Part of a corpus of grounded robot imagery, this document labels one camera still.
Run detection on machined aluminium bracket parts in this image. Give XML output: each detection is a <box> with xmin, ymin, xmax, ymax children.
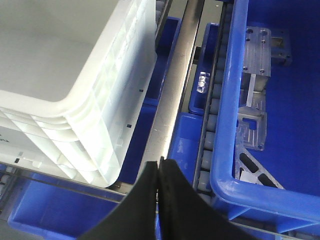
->
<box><xmin>234</xmin><ymin>26</ymin><xmax>283</xmax><ymax>189</ymax></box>

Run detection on small clear plastic part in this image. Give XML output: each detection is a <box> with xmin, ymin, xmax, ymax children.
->
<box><xmin>196</xmin><ymin>71</ymin><xmax>210</xmax><ymax>94</ymax></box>

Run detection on right white roller track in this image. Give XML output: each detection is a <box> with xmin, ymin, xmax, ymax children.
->
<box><xmin>192</xmin><ymin>2</ymin><xmax>233</xmax><ymax>200</ymax></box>

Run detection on white plastic Totelife bin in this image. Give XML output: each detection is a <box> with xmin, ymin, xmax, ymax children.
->
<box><xmin>0</xmin><ymin>0</ymin><xmax>157</xmax><ymax>188</ymax></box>

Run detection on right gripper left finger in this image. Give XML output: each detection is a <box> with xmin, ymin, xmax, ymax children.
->
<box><xmin>81</xmin><ymin>161</ymin><xmax>158</xmax><ymax>240</ymax></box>

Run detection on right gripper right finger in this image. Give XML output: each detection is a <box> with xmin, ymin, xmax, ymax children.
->
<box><xmin>158</xmin><ymin>159</ymin><xmax>252</xmax><ymax>240</ymax></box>

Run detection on blue bin lower middle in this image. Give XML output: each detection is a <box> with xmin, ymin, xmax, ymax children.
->
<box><xmin>8</xmin><ymin>17</ymin><xmax>181</xmax><ymax>240</ymax></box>

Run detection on blue bin upper right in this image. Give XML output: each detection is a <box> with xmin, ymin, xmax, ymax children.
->
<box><xmin>210</xmin><ymin>0</ymin><xmax>320</xmax><ymax>223</ymax></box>

